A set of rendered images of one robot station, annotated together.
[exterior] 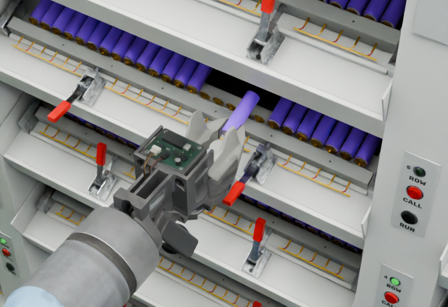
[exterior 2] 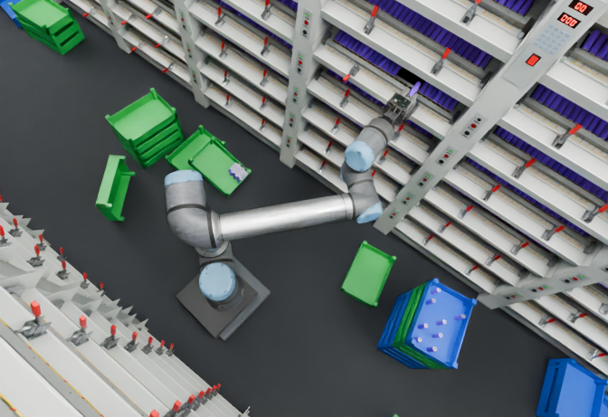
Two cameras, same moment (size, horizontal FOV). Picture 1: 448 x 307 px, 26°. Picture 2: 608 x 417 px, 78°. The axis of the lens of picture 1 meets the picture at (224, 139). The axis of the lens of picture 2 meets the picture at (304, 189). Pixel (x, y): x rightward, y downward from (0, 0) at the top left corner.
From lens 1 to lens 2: 0.47 m
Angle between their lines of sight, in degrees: 18
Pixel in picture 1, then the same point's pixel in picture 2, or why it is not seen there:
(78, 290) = (375, 145)
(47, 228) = (310, 114)
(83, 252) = (375, 132)
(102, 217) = (380, 121)
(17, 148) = (312, 85)
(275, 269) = (401, 140)
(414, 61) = (496, 85)
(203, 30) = (414, 60)
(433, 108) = (495, 100)
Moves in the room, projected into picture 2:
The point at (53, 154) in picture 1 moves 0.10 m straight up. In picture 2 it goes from (325, 89) to (329, 73)
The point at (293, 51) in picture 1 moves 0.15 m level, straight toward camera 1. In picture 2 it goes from (445, 72) to (445, 108)
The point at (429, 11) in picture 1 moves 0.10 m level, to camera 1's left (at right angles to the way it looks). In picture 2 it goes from (511, 71) to (477, 66)
